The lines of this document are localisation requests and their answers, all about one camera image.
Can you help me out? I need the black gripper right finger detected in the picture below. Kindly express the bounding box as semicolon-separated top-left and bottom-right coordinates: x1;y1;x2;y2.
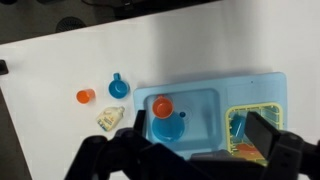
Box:
244;111;282;161

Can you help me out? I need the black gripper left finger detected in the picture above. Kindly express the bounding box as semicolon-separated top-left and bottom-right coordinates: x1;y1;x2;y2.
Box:
133;109;148;138

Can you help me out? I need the small blue toy cup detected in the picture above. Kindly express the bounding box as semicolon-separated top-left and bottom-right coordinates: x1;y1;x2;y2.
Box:
229;113;248;138

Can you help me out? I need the blue cup in sink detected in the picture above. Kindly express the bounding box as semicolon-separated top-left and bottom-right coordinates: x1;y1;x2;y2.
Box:
151;112;187;144

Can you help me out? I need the yellow toy drying rack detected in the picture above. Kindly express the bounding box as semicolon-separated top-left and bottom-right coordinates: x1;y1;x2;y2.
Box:
224;102;285;168

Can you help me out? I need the light blue toy sink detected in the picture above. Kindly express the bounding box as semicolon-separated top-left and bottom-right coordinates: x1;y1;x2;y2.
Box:
133;71;288;168

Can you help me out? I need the orange toy plate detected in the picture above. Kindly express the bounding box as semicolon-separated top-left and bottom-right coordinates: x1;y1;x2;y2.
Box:
233;142;268;162

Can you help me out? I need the cream toy soap bottle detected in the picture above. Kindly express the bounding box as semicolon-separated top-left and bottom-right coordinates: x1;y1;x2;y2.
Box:
95;105;126;132

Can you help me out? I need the orange toy tumbler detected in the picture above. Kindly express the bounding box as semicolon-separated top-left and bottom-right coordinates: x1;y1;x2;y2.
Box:
75;88;97;105

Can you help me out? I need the orange toy cup with handle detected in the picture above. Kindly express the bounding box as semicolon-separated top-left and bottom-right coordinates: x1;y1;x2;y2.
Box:
151;95;175;120

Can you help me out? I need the blue toy mug with handle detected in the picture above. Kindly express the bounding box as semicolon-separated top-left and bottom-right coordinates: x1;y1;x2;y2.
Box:
108;72;131;100

